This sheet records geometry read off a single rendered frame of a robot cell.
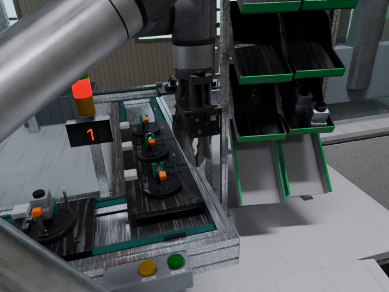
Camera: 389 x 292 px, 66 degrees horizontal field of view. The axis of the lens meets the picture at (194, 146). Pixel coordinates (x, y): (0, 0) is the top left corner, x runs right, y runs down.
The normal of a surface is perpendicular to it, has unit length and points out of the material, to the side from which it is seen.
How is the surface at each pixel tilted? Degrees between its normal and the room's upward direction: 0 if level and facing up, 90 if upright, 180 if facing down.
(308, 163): 45
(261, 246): 0
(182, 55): 90
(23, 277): 61
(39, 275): 54
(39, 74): 94
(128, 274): 0
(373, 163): 90
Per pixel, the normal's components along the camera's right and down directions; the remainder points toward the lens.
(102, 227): -0.04, -0.89
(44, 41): 0.33, 0.00
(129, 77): 0.07, 0.44
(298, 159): 0.03, -0.32
